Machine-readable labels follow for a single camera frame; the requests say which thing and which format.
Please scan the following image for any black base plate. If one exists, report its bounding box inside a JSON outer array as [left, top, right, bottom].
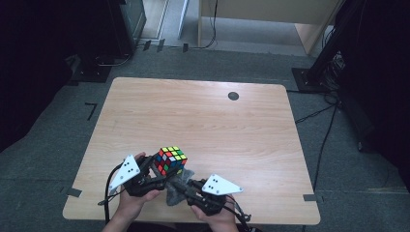
[[71, 61, 113, 84]]

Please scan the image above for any looped black cable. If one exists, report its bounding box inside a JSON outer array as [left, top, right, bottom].
[[95, 52, 133, 68]]

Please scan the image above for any grey cloth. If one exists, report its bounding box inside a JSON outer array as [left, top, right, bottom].
[[164, 167, 195, 207]]

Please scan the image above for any dark curtain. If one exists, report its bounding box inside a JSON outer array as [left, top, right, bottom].
[[0, 0, 83, 153], [335, 0, 410, 194]]

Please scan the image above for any right hand-held gripper cable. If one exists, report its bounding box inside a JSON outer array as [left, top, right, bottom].
[[225, 194, 263, 232]]

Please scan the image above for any black metal stand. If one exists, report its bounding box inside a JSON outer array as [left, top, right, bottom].
[[291, 0, 366, 95]]

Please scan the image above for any person's right hand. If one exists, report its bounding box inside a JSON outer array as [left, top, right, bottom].
[[190, 196, 238, 227]]

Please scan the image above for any hand-held gripper cable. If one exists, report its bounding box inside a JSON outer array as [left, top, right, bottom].
[[225, 194, 263, 232], [97, 160, 131, 226]]

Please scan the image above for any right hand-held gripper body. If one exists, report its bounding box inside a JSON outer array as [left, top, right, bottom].
[[186, 174, 244, 218]]

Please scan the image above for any black angled floor tape mark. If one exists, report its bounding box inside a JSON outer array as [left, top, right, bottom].
[[84, 101, 99, 122]]

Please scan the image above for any light wooden desk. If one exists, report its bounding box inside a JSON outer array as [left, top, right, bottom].
[[196, 0, 344, 56]]

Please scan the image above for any person's left hand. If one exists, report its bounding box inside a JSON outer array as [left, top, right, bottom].
[[113, 152, 162, 223]]

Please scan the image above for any tangled cable bundle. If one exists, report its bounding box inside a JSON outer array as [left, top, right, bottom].
[[320, 51, 346, 95]]

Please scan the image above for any person's lap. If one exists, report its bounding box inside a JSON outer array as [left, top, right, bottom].
[[129, 222, 216, 232]]

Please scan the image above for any black cabinet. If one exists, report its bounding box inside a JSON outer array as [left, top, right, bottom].
[[76, 0, 148, 66]]

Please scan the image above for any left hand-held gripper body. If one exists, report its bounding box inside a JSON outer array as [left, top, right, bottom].
[[108, 155, 167, 197]]

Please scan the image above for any left hand-held gripper cable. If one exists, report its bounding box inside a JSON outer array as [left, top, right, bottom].
[[97, 160, 131, 226]]

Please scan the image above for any hanging black cable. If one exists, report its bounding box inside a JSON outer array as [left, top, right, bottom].
[[190, 0, 220, 50]]

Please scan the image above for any multicoloured puzzle cube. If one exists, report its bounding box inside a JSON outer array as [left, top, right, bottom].
[[154, 145, 189, 177]]

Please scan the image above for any black floor cable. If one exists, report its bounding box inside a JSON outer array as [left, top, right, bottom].
[[294, 102, 337, 126], [312, 104, 339, 192]]

